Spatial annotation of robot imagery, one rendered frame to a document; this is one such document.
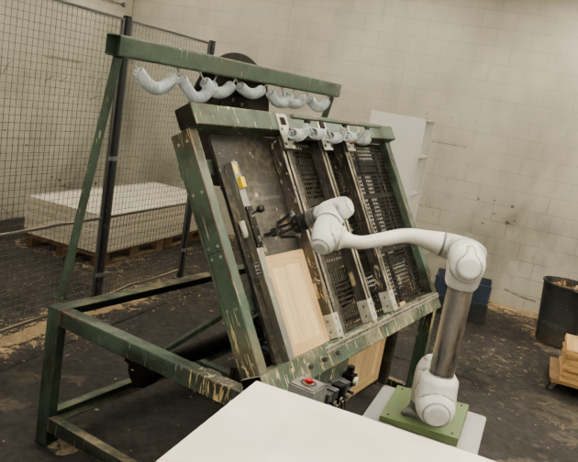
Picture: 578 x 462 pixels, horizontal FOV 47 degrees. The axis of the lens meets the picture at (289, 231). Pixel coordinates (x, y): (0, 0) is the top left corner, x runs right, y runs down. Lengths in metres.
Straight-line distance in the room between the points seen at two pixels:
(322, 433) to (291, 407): 0.05
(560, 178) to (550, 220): 0.50
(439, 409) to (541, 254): 5.74
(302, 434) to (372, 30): 8.10
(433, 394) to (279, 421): 2.12
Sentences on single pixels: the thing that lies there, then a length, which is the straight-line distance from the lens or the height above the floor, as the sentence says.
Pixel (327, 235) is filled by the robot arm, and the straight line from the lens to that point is 2.59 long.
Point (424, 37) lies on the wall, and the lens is 8.46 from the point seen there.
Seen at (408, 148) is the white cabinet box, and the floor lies 1.73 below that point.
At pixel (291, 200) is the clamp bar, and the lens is 3.40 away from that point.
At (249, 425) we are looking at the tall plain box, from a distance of 0.65.
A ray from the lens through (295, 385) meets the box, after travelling 2.74.
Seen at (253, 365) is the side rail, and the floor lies 0.94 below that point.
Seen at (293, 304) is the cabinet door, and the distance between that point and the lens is 3.19.
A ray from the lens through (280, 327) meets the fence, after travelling 3.02.
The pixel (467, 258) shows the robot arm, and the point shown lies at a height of 1.58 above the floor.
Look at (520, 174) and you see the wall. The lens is 8.25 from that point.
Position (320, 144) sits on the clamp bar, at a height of 1.82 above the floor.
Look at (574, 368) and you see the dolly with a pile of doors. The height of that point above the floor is 0.27.
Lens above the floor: 2.06
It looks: 11 degrees down
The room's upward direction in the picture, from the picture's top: 10 degrees clockwise
